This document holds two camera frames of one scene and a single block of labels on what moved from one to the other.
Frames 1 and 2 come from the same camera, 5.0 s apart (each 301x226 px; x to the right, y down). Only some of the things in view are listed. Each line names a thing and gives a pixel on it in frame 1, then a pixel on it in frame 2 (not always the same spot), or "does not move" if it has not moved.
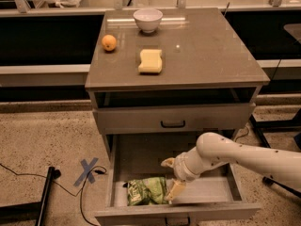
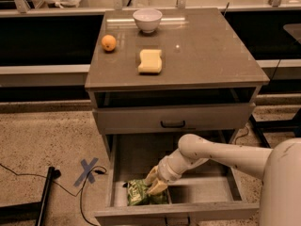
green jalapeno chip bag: [147, 191] does not move
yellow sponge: [150, 61] does not move
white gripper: [179, 169] → [165, 170]
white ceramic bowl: [148, 20] does not move
